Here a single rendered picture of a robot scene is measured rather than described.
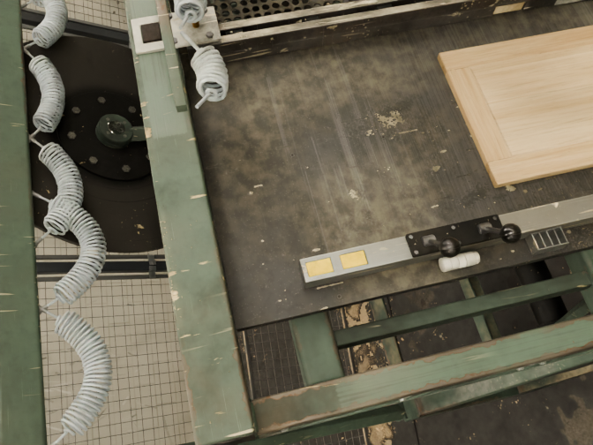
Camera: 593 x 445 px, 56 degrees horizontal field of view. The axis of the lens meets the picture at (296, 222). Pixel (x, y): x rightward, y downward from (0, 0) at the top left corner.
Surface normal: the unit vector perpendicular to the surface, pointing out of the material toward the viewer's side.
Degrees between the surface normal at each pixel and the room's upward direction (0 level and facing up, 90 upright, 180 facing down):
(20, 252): 90
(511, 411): 0
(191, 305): 60
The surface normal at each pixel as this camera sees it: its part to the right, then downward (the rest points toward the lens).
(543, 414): -0.83, -0.03
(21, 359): 0.51, -0.47
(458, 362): 0.03, -0.42
